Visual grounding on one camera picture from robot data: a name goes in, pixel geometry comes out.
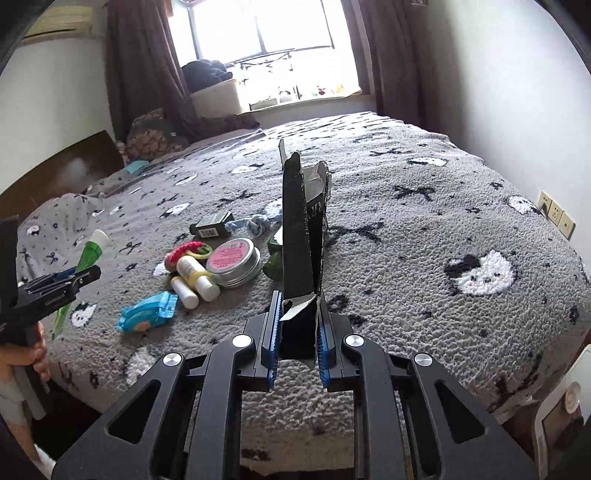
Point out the green and white tube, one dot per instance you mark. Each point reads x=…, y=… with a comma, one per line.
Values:
x=90, y=251

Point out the blue wipes packet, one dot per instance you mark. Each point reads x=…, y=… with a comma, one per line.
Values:
x=147, y=314

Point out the wall air conditioner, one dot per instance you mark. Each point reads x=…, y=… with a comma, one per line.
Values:
x=55, y=25

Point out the small windowsill toys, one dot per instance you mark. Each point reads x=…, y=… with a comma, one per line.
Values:
x=318, y=91

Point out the white appliance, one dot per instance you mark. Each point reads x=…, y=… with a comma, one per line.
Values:
x=561, y=415

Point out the person's left hand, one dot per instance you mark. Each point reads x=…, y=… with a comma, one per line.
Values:
x=40, y=357

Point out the teal small item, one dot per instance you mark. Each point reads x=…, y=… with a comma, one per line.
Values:
x=136, y=168

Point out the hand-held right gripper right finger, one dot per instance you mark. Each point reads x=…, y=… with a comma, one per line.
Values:
x=323, y=360

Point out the green plastic packet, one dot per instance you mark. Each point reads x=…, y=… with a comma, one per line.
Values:
x=273, y=263

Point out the white and yellow balm stick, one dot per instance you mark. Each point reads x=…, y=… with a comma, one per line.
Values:
x=184, y=295

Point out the brown patterned cushion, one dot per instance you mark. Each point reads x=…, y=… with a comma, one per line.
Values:
x=152, y=136

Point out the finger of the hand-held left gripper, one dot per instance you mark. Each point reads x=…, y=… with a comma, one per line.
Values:
x=78, y=279
x=62, y=276

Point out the window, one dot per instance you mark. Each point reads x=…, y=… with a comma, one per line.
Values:
x=277, y=27

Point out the torn black carton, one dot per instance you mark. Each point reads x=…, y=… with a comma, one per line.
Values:
x=298, y=249

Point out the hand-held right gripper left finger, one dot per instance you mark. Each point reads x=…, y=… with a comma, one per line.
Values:
x=273, y=341

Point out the white wall socket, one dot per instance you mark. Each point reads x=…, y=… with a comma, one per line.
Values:
x=555, y=213
x=566, y=226
x=545, y=201

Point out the dark clothes pile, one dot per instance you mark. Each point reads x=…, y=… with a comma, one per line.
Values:
x=205, y=71

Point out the wooden headboard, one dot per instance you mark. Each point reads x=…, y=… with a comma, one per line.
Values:
x=60, y=170

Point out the grey printed fleece blanket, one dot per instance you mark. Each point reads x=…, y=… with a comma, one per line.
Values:
x=415, y=230

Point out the round tin with pink label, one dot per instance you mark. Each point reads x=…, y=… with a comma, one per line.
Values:
x=231, y=259

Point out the white and yellow bottle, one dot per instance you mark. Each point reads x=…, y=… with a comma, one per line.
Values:
x=196, y=277

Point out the dark green small box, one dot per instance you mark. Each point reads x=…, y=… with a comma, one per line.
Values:
x=212, y=225

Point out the grey bow print pillow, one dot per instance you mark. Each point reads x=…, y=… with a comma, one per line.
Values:
x=51, y=221

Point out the white storage box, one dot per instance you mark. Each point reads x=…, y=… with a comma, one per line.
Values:
x=217, y=99

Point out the hanging clip rack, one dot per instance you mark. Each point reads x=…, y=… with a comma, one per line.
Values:
x=265, y=64

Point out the brown curtain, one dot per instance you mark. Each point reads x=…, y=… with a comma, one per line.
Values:
x=143, y=60
x=397, y=50

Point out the pink and red teether toy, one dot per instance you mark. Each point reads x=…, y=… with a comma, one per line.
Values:
x=180, y=253

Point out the dark cloth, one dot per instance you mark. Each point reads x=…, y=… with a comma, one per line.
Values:
x=226, y=123

